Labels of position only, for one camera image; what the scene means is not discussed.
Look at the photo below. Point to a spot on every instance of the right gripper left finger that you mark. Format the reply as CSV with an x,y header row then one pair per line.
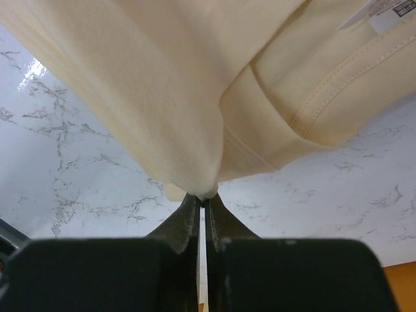
x,y
157,272

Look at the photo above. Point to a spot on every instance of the cream yellow t shirt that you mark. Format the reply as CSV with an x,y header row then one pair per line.
x,y
201,92

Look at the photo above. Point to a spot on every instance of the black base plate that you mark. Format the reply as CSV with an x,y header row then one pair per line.
x,y
11,241

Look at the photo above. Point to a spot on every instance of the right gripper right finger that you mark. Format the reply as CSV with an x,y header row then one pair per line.
x,y
248,273

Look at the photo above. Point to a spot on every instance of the orange board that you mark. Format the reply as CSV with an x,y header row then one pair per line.
x,y
402,280

